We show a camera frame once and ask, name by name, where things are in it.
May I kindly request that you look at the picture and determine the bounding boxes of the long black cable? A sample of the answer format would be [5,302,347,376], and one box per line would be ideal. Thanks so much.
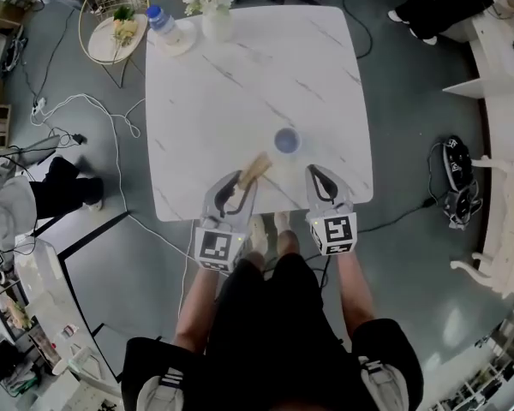
[354,141,439,235]

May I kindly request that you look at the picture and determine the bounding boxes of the person's black clothing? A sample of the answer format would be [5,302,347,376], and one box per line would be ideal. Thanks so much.
[121,252,426,411]

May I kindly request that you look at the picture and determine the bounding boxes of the white cable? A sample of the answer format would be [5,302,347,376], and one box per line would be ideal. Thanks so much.
[29,92,207,321]

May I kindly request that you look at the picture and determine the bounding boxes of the white ceramic vase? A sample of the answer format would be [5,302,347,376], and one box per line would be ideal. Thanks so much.
[200,9,235,45]

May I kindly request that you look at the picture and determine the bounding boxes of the spare black hand-held gripper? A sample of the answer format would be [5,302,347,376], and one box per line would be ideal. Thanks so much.
[442,134,473,190]

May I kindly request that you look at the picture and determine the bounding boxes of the person's right shoe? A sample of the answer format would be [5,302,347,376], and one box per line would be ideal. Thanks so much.
[273,211,293,235]

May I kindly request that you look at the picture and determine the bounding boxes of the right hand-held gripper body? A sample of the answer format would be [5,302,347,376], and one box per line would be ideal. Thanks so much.
[306,200,358,257]

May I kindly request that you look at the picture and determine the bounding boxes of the round wire side table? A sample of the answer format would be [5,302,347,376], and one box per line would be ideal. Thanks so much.
[77,0,152,90]

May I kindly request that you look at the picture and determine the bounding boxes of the black looped cable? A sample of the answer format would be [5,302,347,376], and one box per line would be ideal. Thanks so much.
[341,0,374,60]

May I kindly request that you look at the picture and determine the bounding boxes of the person's left shoe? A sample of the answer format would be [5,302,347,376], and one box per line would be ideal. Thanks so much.
[248,213,271,257]

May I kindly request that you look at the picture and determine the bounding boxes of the white ornate chair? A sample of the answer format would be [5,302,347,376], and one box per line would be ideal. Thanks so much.
[449,153,514,300]

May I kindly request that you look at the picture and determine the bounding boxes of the glossy white desk black legs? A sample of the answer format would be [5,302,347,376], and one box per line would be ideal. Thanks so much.
[14,209,132,402]

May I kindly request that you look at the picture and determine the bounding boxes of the yellow flower bunch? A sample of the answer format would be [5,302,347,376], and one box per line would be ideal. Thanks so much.
[111,5,140,49]

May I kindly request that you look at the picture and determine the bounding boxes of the tan sponge cloth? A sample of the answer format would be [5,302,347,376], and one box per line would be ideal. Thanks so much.
[237,151,273,188]

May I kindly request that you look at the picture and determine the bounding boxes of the white backpack strap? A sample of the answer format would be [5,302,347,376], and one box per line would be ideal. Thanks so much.
[136,366,186,411]
[358,354,410,411]

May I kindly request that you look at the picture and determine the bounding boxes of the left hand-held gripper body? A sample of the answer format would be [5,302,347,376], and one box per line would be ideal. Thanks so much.
[194,215,252,273]

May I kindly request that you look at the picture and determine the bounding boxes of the person's shoe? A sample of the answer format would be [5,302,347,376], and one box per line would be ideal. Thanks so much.
[273,211,293,235]
[248,213,271,257]

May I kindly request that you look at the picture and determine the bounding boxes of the white round coaster plate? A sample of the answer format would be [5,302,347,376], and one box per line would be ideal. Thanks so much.
[153,18,198,57]

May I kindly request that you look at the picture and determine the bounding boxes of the white cabinet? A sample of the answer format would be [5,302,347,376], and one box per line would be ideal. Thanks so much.
[442,0,514,103]

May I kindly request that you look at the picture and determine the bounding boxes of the person's right forearm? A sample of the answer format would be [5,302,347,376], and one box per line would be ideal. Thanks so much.
[334,250,376,330]

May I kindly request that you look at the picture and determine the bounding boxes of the person's left forearm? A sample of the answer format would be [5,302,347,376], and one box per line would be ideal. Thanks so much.
[172,265,224,355]

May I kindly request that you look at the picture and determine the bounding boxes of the clear water bottle blue cap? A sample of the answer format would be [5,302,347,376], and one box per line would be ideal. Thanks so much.
[145,3,186,48]

